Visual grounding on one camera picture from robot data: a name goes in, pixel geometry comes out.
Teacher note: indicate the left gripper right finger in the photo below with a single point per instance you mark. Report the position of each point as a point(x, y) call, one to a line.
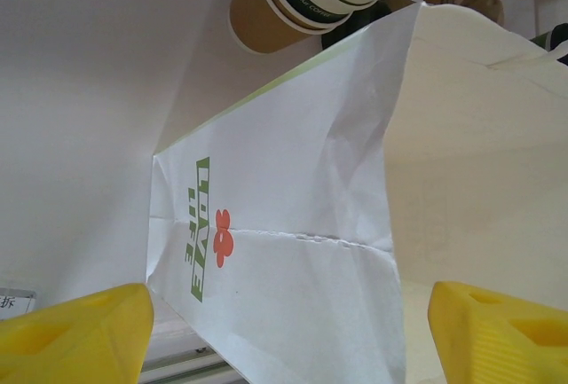
point(497, 339)

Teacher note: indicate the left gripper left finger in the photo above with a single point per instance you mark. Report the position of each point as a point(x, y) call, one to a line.
point(75, 339)

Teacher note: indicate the white printed paper bag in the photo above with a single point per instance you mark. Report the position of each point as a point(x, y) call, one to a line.
point(310, 158)

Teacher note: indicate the brown paper cup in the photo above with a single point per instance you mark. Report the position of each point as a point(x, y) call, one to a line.
point(253, 16)

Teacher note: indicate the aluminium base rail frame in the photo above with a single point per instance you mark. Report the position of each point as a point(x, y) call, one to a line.
point(186, 359)

